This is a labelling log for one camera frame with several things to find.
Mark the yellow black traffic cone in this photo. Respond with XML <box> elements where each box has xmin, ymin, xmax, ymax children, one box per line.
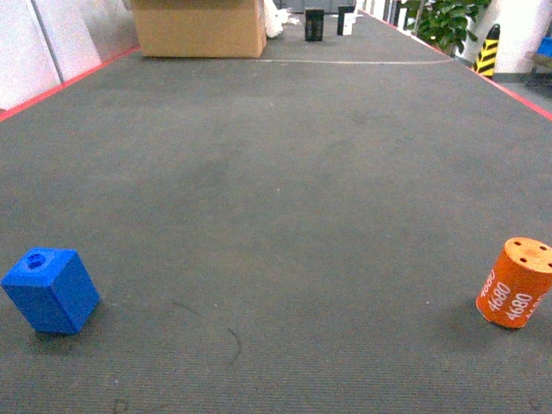
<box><xmin>472</xmin><ymin>24</ymin><xmax>501</xmax><ymax>79</ymax></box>

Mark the black box on table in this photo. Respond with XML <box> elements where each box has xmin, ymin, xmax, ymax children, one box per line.
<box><xmin>304</xmin><ymin>8</ymin><xmax>324</xmax><ymax>42</ymax></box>

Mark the large open cardboard box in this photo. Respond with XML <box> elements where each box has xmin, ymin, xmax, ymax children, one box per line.
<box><xmin>130</xmin><ymin>0</ymin><xmax>267</xmax><ymax>58</ymax></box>

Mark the blue rectangular plastic part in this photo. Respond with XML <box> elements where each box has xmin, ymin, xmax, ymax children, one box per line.
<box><xmin>1</xmin><ymin>247</ymin><xmax>100</xmax><ymax>335</ymax></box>

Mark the green potted plant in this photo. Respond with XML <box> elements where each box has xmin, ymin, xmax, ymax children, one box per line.
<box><xmin>398</xmin><ymin>0</ymin><xmax>491</xmax><ymax>55</ymax></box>

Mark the black and white box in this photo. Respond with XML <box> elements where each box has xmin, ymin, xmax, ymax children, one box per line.
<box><xmin>336</xmin><ymin>5</ymin><xmax>356</xmax><ymax>36</ymax></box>

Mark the blue storage bin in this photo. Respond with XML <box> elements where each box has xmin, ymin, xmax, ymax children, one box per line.
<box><xmin>536</xmin><ymin>37</ymin><xmax>552</xmax><ymax>58</ymax></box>

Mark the white foam packaging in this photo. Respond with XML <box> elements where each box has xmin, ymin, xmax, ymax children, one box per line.
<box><xmin>263</xmin><ymin>0</ymin><xmax>300</xmax><ymax>39</ymax></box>

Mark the orange cylindrical cap 4680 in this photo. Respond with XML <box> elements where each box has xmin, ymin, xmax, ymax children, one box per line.
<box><xmin>475</xmin><ymin>236</ymin><xmax>551</xmax><ymax>329</ymax></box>

